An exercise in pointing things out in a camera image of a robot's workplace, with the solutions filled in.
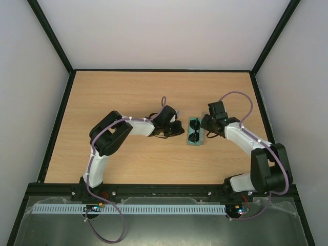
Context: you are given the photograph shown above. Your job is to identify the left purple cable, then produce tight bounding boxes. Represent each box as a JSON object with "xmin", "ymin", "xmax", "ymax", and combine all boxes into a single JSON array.
[{"xmin": 86, "ymin": 96, "xmax": 167, "ymax": 203}]

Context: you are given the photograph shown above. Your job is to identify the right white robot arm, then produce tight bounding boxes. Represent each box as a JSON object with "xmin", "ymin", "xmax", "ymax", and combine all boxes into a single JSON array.
[{"xmin": 200, "ymin": 101, "xmax": 293, "ymax": 201}]

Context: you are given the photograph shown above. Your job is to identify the grey glasses case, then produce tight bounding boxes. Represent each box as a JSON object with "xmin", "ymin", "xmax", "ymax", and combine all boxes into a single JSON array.
[{"xmin": 187, "ymin": 117, "xmax": 204, "ymax": 146}]

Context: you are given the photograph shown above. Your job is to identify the light blue cable duct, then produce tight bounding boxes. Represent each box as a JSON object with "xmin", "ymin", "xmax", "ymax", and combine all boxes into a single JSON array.
[{"xmin": 31, "ymin": 204, "xmax": 226, "ymax": 215}]

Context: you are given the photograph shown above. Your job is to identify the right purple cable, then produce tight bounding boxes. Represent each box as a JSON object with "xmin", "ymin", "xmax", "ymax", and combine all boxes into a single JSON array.
[{"xmin": 219, "ymin": 91, "xmax": 292, "ymax": 195}]

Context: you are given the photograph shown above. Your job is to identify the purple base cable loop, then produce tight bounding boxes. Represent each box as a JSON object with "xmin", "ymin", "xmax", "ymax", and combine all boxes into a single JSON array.
[{"xmin": 83, "ymin": 196, "xmax": 126, "ymax": 243}]

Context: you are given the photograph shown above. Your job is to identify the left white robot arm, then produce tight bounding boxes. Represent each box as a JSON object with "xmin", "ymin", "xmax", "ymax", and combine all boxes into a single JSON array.
[{"xmin": 83, "ymin": 105, "xmax": 185, "ymax": 188}]

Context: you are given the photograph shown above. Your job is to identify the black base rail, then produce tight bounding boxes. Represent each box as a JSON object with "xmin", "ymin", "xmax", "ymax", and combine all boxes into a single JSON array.
[{"xmin": 25, "ymin": 183, "xmax": 298, "ymax": 204}]

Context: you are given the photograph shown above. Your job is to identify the black enclosure frame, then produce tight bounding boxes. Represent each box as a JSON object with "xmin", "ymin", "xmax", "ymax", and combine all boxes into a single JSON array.
[{"xmin": 0, "ymin": 0, "xmax": 328, "ymax": 246}]

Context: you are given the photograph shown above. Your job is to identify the dark aviator sunglasses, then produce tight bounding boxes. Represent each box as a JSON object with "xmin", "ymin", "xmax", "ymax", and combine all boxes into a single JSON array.
[{"xmin": 188, "ymin": 117, "xmax": 201, "ymax": 146}]

